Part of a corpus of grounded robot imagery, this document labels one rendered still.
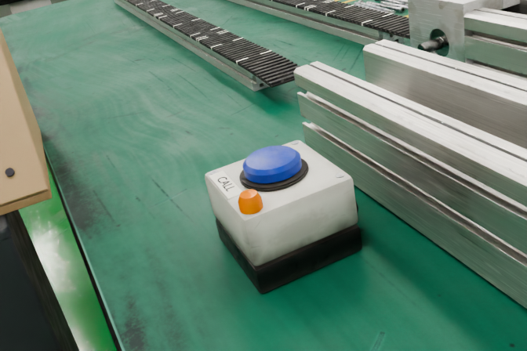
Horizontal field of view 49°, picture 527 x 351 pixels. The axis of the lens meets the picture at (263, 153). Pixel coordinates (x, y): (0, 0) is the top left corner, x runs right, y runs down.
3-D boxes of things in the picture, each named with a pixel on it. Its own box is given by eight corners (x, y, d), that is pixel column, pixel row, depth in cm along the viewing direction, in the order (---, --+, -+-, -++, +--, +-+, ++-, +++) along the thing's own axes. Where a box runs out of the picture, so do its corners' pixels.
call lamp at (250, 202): (236, 207, 36) (232, 190, 36) (257, 198, 37) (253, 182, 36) (245, 217, 35) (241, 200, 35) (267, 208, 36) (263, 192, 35)
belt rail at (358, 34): (181, -15, 160) (178, -26, 158) (194, -18, 161) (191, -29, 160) (379, 50, 78) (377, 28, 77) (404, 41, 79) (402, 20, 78)
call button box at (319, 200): (219, 239, 44) (201, 168, 42) (328, 195, 47) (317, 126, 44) (260, 296, 38) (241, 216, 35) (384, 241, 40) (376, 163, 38)
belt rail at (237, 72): (114, 2, 154) (110, -9, 153) (129, -2, 155) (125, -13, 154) (253, 92, 73) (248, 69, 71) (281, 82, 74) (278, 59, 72)
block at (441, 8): (395, 80, 67) (388, -1, 63) (478, 51, 71) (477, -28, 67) (447, 100, 60) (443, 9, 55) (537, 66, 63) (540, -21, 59)
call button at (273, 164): (238, 180, 41) (233, 155, 40) (288, 161, 42) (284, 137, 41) (261, 204, 37) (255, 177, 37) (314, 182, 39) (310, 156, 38)
